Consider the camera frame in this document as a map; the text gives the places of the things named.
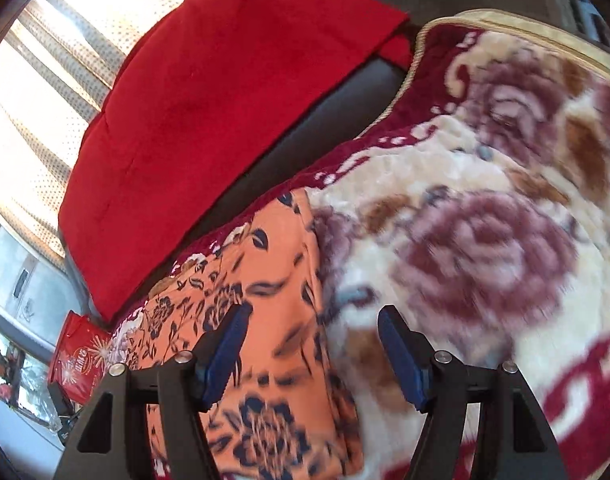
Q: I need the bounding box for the orange floral shirt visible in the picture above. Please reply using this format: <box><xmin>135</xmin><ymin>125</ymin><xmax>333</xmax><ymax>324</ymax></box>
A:
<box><xmin>107</xmin><ymin>187</ymin><xmax>366</xmax><ymax>480</ymax></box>

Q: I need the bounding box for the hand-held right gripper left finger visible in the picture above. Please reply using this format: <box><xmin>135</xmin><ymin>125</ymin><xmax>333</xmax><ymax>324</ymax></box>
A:
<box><xmin>55</xmin><ymin>302</ymin><xmax>253</xmax><ymax>480</ymax></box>

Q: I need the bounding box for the floral plush blanket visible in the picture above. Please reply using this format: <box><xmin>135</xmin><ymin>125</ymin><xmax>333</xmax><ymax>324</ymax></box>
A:
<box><xmin>110</xmin><ymin>8</ymin><xmax>610</xmax><ymax>480</ymax></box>

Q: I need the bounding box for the white appliance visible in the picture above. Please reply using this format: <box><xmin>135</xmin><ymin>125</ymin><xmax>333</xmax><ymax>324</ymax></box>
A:
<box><xmin>0</xmin><ymin>200</ymin><xmax>80</xmax><ymax>341</ymax></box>

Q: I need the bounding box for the red snack box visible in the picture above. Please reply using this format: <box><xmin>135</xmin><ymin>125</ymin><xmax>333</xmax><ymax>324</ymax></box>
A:
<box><xmin>47</xmin><ymin>310</ymin><xmax>116</xmax><ymax>406</ymax></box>

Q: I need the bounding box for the dark leather sofa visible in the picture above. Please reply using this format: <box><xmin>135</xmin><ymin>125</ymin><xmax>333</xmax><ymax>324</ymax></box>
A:
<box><xmin>60</xmin><ymin>0</ymin><xmax>586</xmax><ymax>311</ymax></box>

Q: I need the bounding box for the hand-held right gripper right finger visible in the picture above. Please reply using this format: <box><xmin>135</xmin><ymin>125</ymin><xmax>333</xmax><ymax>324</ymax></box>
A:
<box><xmin>377</xmin><ymin>305</ymin><xmax>568</xmax><ymax>480</ymax></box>

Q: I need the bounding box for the dotted cream curtain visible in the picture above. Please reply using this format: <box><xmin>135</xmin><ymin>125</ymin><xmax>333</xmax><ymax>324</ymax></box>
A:
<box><xmin>0</xmin><ymin>0</ymin><xmax>156</xmax><ymax>261</ymax></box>

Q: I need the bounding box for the red blanket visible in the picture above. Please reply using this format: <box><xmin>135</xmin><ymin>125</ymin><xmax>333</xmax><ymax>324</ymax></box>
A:
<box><xmin>57</xmin><ymin>0</ymin><xmax>411</xmax><ymax>323</ymax></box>

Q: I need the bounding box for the flower bouquet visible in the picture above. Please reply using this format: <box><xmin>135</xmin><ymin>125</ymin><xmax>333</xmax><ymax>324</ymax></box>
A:
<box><xmin>0</xmin><ymin>345</ymin><xmax>26</xmax><ymax>406</ymax></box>

